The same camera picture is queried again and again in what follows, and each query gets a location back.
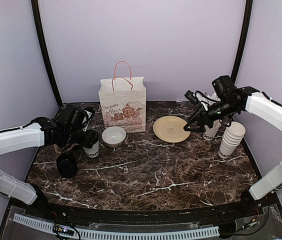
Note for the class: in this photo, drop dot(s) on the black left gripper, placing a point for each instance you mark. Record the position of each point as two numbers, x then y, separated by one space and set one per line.
80 143

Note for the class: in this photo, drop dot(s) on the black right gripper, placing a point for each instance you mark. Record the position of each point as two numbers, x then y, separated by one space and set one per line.
198 116

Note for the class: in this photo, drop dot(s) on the white paper cup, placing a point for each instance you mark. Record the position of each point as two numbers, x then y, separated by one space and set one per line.
92 152

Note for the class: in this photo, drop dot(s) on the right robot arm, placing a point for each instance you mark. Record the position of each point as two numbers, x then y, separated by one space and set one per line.
234 100

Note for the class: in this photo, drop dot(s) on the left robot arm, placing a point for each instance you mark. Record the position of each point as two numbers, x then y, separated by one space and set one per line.
69 127

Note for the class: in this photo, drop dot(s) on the paper cup holding straws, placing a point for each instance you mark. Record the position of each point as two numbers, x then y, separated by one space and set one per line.
210 133

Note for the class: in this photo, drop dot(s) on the brown cardboard cup carrier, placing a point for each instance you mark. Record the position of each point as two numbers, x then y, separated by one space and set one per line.
67 148

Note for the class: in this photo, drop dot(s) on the white wrapped straws bundle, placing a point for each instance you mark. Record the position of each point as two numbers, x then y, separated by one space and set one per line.
208 100

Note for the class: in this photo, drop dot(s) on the white ceramic bowl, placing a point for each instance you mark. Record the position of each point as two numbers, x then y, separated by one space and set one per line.
113 136

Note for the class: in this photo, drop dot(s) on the beige round plate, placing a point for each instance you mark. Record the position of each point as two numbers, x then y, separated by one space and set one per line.
170 129

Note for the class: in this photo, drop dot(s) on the stack of black lids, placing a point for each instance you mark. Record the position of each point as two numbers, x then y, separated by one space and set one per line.
66 166

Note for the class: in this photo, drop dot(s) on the stack of white paper cups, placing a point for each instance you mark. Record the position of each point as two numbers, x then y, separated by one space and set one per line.
231 139

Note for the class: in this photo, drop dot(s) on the cream bear paper bag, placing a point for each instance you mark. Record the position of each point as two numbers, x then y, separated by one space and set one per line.
123 102

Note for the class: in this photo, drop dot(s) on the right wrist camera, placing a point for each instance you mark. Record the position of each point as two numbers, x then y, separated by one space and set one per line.
192 97

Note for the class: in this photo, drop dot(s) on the grey slotted cable duct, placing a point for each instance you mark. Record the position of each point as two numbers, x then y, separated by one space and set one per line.
115 231

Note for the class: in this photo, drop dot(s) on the black table front rail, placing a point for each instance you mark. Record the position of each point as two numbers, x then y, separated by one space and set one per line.
224 215

